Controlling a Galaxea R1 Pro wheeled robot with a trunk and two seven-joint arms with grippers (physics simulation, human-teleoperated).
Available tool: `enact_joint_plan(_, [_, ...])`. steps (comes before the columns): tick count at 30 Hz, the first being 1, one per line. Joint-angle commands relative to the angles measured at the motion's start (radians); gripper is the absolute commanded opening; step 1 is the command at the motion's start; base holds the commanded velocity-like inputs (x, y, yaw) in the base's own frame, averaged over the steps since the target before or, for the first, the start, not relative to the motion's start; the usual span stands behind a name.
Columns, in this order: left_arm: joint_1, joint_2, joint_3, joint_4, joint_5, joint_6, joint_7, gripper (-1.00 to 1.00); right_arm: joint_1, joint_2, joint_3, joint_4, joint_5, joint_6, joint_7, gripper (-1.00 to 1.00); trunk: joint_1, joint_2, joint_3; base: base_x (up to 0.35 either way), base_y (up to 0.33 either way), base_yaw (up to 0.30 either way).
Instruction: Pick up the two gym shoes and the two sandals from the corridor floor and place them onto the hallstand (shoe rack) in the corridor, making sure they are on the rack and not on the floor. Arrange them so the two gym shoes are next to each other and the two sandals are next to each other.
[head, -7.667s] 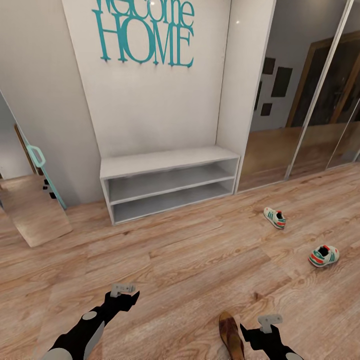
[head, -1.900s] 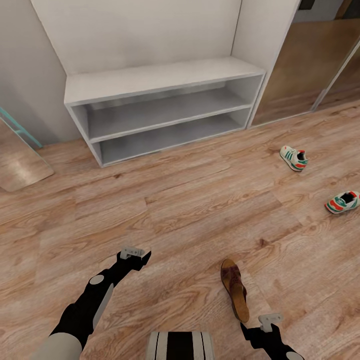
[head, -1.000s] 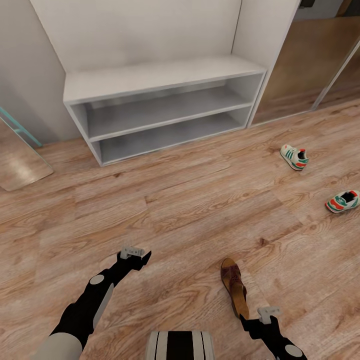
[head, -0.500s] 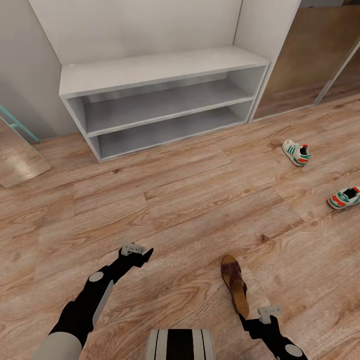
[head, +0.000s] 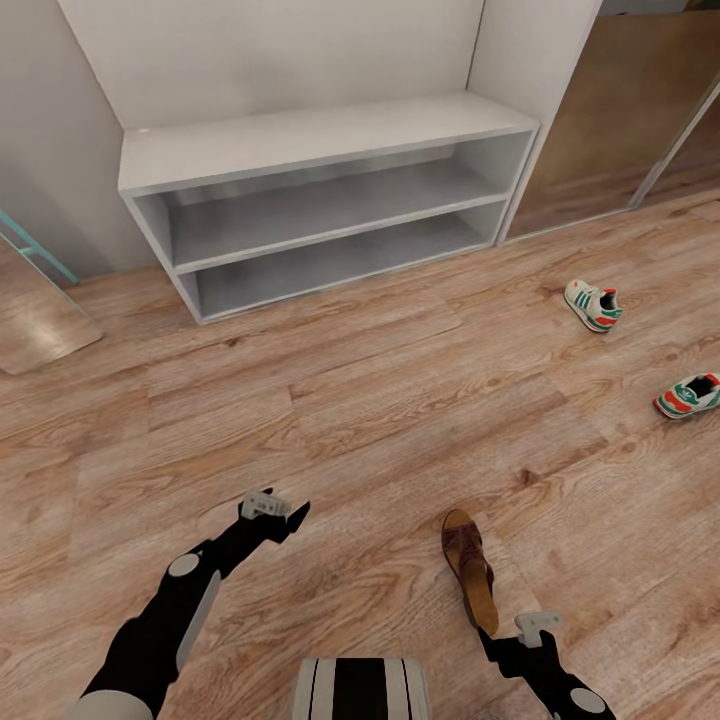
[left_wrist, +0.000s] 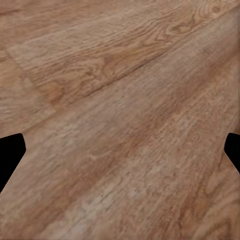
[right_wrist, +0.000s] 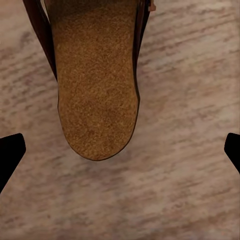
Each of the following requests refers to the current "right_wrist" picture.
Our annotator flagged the sandal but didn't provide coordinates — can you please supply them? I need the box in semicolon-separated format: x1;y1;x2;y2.
23;0;156;161

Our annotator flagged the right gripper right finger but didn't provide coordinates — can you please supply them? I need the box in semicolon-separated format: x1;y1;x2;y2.
224;133;240;173

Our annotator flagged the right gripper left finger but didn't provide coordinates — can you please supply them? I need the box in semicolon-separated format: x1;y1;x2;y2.
0;133;26;193

